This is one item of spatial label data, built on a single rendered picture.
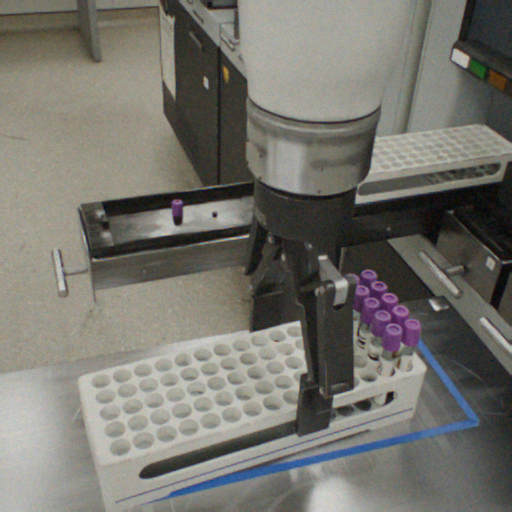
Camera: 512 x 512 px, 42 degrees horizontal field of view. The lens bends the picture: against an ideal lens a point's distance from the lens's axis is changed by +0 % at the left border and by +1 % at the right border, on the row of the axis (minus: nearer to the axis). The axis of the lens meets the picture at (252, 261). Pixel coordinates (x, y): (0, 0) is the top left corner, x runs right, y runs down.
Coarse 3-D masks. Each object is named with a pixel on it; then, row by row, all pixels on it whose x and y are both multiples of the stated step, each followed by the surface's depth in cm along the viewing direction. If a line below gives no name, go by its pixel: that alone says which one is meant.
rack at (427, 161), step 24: (384, 144) 100; (408, 144) 101; (432, 144) 100; (456, 144) 101; (480, 144) 101; (504, 144) 101; (384, 168) 95; (408, 168) 94; (432, 168) 96; (456, 168) 97; (480, 168) 106; (504, 168) 100; (360, 192) 99; (384, 192) 96; (408, 192) 97
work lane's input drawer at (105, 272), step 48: (192, 192) 97; (240, 192) 99; (480, 192) 101; (96, 240) 85; (144, 240) 86; (192, 240) 88; (240, 240) 89; (336, 240) 95; (384, 240) 98; (96, 288) 86
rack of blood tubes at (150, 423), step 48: (240, 336) 62; (288, 336) 62; (96, 384) 57; (144, 384) 58; (192, 384) 57; (240, 384) 59; (288, 384) 59; (384, 384) 58; (96, 432) 53; (144, 432) 53; (192, 432) 54; (240, 432) 54; (288, 432) 60; (144, 480) 53; (192, 480) 55
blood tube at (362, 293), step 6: (360, 288) 60; (366, 288) 60; (360, 294) 59; (366, 294) 59; (354, 300) 60; (360, 300) 60; (354, 306) 60; (360, 306) 60; (354, 312) 61; (360, 312) 61; (354, 318) 61; (354, 324) 62; (360, 324) 62; (354, 330) 62; (354, 336) 63
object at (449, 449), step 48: (432, 336) 72; (0, 384) 65; (48, 384) 65; (432, 384) 67; (480, 384) 67; (0, 432) 60; (48, 432) 60; (384, 432) 62; (432, 432) 62; (480, 432) 62; (0, 480) 56; (48, 480) 56; (96, 480) 56; (240, 480) 57; (288, 480) 57; (336, 480) 57; (384, 480) 57; (432, 480) 58; (480, 480) 58
